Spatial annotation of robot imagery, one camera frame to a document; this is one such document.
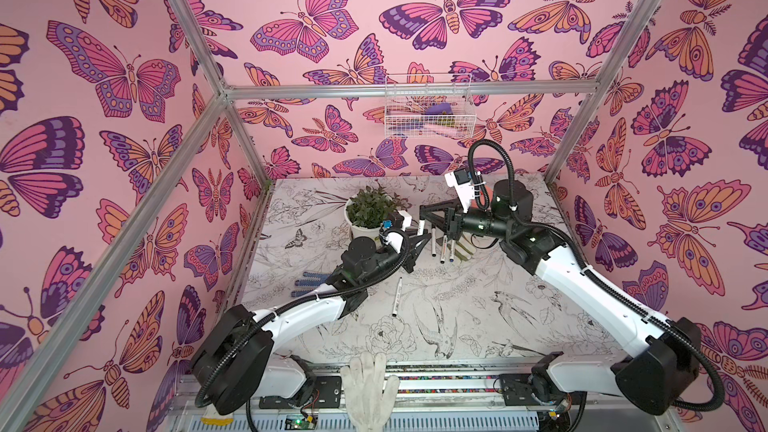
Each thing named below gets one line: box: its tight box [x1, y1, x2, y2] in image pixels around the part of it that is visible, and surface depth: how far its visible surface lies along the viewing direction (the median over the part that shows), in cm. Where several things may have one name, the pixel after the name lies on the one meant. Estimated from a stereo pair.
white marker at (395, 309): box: [392, 277, 403, 317], surface depth 91 cm
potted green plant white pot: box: [345, 183, 397, 241], surface depth 92 cm
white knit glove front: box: [340, 352, 400, 432], surface depth 76 cm
